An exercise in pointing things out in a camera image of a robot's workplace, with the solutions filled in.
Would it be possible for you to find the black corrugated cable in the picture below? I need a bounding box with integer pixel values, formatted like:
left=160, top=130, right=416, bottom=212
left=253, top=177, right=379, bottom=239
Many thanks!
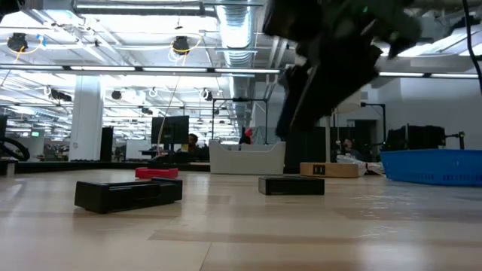
left=0, top=137, right=32, bottom=163

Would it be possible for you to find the black tall cabinet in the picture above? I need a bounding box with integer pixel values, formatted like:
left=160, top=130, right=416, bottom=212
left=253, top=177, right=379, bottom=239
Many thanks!
left=99, top=126, right=114, bottom=162

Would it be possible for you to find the black computer monitor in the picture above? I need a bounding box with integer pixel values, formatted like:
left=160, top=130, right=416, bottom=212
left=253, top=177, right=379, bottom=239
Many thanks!
left=141, top=115, right=191, bottom=163

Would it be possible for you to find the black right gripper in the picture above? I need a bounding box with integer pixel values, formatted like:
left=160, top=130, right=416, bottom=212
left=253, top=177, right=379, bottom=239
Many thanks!
left=263, top=0, right=422, bottom=139

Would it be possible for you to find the light grey storage bin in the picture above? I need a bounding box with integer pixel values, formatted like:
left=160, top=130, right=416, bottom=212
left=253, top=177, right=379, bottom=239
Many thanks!
left=209, top=139, right=286, bottom=175

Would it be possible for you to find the black cabinet row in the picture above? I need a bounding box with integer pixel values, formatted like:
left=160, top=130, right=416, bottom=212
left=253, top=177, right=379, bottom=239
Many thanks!
left=284, top=118, right=385, bottom=175

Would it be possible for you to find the black rectangular box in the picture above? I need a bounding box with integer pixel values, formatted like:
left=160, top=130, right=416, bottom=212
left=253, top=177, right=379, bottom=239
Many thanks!
left=258, top=175, right=326, bottom=196

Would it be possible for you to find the person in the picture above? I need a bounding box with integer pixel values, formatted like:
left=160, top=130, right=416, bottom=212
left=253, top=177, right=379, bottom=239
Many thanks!
left=186, top=132, right=201, bottom=152
left=340, top=137, right=363, bottom=162

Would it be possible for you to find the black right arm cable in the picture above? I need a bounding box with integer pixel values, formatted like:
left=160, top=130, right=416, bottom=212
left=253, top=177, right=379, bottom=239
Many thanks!
left=461, top=0, right=482, bottom=96

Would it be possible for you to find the black equipment block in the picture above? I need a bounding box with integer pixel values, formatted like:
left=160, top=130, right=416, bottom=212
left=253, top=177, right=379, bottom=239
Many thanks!
left=386, top=125, right=466, bottom=152

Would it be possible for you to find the clear plastic bag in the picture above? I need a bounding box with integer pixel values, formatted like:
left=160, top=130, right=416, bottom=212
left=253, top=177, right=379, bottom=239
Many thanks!
left=336, top=154, right=386, bottom=177

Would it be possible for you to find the black table frame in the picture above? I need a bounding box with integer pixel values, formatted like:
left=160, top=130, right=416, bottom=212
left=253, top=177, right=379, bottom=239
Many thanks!
left=14, top=160, right=211, bottom=175

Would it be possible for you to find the white building column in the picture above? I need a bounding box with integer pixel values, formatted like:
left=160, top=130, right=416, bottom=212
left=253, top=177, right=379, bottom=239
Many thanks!
left=69, top=77, right=104, bottom=162

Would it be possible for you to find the large black flat box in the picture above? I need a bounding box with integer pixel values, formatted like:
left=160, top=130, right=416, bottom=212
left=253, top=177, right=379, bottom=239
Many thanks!
left=74, top=178, right=184, bottom=215

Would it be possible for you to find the silver ventilation duct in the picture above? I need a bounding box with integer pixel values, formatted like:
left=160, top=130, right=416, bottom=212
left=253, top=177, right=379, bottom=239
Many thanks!
left=216, top=2, right=265, bottom=125

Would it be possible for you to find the red box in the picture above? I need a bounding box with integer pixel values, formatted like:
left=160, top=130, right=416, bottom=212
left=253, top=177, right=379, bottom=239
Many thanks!
left=135, top=167, right=180, bottom=180

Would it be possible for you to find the ceiling light strip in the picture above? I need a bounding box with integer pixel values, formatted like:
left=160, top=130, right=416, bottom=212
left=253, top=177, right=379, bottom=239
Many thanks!
left=378, top=71, right=482, bottom=80
left=0, top=65, right=282, bottom=75

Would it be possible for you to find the blue plastic basket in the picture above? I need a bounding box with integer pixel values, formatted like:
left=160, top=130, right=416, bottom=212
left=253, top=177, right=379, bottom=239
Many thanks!
left=380, top=148, right=482, bottom=188

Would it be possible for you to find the black pole stand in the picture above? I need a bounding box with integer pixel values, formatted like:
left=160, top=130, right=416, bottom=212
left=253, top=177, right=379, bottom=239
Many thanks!
left=360, top=102, right=387, bottom=145

